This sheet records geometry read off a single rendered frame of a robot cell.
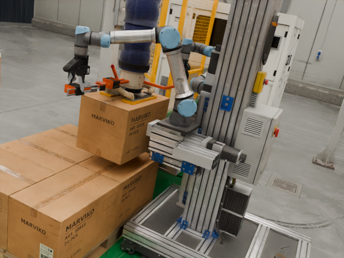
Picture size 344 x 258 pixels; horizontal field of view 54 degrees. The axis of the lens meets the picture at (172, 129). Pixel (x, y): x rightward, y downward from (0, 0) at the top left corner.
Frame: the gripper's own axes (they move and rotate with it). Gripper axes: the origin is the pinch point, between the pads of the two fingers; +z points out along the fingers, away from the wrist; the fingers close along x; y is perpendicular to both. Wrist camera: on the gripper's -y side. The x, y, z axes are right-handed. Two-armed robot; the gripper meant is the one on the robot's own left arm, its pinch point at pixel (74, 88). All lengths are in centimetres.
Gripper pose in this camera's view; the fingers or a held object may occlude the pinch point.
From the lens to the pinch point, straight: 207.2
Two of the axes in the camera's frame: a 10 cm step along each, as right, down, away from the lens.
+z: -1.7, 9.3, 3.3
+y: 4.5, -2.2, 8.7
